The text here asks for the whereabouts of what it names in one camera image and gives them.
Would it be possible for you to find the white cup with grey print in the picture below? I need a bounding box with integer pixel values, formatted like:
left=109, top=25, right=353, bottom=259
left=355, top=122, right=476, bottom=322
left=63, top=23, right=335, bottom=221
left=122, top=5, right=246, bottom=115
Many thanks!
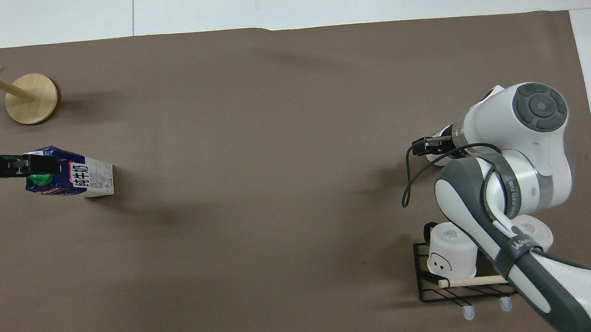
left=513, top=213, right=555, bottom=255

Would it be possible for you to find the wooden mug stand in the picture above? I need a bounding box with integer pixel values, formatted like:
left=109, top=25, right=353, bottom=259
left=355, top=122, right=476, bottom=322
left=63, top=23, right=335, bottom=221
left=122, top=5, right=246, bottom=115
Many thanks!
left=0, top=52, right=61, bottom=128

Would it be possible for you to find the blue and white milk carton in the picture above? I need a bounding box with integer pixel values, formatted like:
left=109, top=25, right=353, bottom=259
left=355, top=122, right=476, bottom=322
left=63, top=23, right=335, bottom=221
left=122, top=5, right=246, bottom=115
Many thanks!
left=22, top=142, right=116, bottom=203

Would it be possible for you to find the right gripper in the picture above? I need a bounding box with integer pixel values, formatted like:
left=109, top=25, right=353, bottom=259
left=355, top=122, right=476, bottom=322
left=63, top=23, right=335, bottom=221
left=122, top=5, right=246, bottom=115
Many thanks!
left=422, top=132, right=456, bottom=156

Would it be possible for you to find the white cup with smiley face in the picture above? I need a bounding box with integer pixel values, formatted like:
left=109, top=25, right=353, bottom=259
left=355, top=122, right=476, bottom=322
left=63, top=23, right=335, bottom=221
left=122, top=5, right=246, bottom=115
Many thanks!
left=423, top=219, right=482, bottom=284

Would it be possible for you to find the black wire rack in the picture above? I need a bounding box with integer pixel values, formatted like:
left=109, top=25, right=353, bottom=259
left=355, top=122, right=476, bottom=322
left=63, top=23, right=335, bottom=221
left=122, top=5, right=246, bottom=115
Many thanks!
left=411, top=215, right=522, bottom=325

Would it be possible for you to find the black cable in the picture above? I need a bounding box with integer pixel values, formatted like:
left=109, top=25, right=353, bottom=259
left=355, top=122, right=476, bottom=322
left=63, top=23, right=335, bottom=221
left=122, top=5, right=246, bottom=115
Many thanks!
left=397, top=130, right=525, bottom=263

